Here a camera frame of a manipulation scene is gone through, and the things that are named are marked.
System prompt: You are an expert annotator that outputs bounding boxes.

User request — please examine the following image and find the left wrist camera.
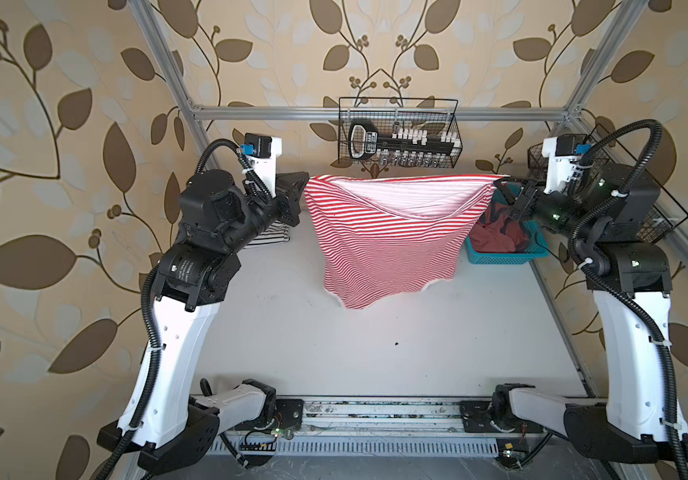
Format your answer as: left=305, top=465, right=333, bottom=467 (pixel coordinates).
left=241, top=133, right=283, bottom=198

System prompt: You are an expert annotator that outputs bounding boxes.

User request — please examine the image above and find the black white handled tool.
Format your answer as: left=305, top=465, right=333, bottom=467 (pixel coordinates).
left=347, top=119, right=379, bottom=160

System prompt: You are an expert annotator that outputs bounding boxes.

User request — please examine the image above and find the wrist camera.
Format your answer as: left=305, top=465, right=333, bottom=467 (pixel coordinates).
left=542, top=134, right=592, bottom=194
left=241, top=133, right=283, bottom=198

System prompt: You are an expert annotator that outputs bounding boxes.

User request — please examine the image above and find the teal plastic basket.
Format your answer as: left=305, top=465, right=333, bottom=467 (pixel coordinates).
left=464, top=188, right=550, bottom=265

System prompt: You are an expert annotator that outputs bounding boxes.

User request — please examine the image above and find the right black wire basket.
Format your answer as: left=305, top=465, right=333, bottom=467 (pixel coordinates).
left=528, top=125, right=688, bottom=244

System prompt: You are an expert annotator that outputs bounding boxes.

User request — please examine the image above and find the aluminium frame back bar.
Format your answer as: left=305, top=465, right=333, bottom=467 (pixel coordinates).
left=193, top=105, right=570, bottom=122

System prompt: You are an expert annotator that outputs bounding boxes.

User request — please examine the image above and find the aluminium front rail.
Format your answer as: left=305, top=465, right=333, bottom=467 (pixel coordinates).
left=136, top=394, right=633, bottom=438

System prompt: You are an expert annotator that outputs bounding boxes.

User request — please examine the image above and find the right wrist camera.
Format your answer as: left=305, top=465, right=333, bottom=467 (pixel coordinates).
left=542, top=134, right=592, bottom=194

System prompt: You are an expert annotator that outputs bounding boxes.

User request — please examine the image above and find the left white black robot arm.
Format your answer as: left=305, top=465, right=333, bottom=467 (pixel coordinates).
left=97, top=170, right=310, bottom=479

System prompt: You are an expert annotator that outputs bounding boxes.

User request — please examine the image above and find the red white striped tank top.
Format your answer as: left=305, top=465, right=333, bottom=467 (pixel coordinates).
left=304, top=175, right=498, bottom=310

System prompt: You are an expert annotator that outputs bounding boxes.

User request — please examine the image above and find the back black wire basket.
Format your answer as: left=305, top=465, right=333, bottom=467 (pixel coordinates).
left=335, top=96, right=463, bottom=177

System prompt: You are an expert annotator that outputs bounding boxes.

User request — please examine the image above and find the left black corrugated cable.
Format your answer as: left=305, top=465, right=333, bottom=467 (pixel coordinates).
left=91, top=139, right=273, bottom=480

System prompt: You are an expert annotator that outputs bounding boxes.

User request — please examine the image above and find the black white striped tank top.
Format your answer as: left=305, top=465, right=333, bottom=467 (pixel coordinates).
left=246, top=222, right=291, bottom=248

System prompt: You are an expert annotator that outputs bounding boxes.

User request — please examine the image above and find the black wire basket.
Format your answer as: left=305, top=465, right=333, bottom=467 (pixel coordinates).
left=335, top=96, right=463, bottom=177
left=528, top=125, right=688, bottom=244

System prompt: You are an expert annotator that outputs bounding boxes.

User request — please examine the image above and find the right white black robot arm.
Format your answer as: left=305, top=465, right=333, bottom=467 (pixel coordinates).
left=489, top=163, right=688, bottom=475

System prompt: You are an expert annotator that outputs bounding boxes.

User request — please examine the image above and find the black vial rack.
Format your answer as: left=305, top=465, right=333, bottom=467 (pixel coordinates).
left=375, top=122, right=463, bottom=168

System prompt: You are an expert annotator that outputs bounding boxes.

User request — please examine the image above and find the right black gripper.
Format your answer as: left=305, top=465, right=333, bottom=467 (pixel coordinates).
left=495, top=175, right=599, bottom=250

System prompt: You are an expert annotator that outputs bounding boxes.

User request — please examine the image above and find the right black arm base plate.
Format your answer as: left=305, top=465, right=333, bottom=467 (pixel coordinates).
left=459, top=399, right=545, bottom=435

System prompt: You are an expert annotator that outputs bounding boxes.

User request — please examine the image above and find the dark red tank top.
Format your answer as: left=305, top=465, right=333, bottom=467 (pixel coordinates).
left=469, top=201, right=531, bottom=254

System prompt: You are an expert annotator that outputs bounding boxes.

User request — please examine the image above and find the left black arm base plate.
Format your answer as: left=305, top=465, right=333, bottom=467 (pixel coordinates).
left=243, top=398, right=305, bottom=431

